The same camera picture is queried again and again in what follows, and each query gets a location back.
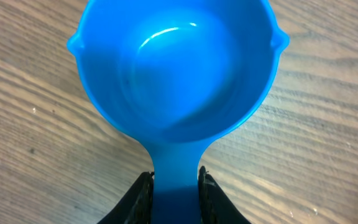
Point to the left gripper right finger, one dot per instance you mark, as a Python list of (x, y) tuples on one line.
[(215, 206)]

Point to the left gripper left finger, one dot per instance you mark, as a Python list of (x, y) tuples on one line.
[(136, 205)]

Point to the blue plastic measuring scoop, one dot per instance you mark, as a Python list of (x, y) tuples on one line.
[(176, 75)]

